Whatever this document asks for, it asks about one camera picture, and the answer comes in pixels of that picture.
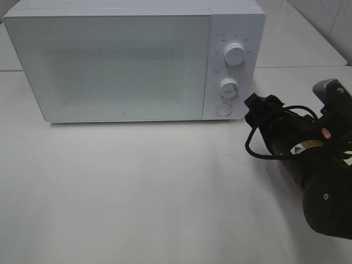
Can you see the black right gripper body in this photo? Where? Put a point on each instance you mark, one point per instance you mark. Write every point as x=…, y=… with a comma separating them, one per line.
x=287, y=131

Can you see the white upper microwave knob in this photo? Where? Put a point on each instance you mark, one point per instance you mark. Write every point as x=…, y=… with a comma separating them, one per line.
x=234, y=53

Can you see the round white door button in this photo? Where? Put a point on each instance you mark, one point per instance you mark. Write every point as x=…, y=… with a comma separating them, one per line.
x=224, y=109

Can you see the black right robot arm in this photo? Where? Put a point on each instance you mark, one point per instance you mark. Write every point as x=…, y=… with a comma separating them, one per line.
x=325, y=180

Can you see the white lower microwave knob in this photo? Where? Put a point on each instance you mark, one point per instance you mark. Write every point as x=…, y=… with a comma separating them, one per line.
x=228, y=88

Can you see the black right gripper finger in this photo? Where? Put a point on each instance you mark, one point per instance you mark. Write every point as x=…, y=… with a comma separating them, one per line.
x=252, y=99

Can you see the white microwave door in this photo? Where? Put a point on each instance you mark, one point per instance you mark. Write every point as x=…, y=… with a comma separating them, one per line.
x=108, y=69

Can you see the white neighbouring table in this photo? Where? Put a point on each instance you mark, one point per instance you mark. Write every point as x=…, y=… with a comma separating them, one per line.
x=289, y=40

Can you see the white microwave knob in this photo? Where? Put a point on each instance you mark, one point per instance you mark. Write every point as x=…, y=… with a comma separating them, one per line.
x=234, y=53
x=228, y=88

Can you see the white microwave oven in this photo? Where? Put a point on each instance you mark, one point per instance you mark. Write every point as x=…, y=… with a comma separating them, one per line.
x=230, y=21

